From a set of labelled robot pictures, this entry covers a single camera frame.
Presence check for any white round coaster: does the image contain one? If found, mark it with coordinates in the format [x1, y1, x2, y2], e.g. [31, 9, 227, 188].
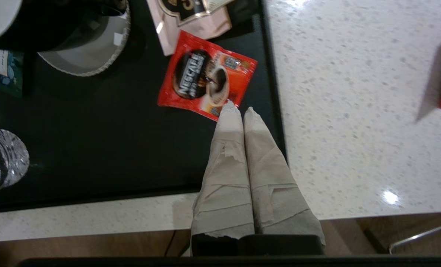
[37, 7, 131, 77]

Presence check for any clear water bottle red label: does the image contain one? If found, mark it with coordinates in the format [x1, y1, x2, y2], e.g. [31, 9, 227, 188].
[0, 128, 30, 196]

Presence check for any pink tea sachet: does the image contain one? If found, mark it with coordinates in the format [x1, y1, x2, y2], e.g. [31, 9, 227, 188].
[146, 0, 260, 56]

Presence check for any black mug white inside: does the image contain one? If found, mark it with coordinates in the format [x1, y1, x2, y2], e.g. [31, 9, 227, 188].
[0, 0, 129, 52]

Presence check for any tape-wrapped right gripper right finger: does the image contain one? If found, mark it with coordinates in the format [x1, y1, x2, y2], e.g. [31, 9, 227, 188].
[243, 107, 325, 247]

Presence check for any large red Nescafe sachet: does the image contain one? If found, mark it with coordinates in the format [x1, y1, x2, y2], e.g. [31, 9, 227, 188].
[157, 30, 258, 122]

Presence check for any black rectangular serving tray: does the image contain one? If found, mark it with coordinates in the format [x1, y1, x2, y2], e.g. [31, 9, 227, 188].
[0, 0, 288, 215]

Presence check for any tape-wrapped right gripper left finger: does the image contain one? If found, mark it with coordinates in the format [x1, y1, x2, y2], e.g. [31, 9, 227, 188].
[191, 101, 255, 238]

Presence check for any dark green tea sachet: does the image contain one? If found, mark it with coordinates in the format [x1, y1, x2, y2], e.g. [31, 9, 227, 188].
[0, 48, 24, 98]

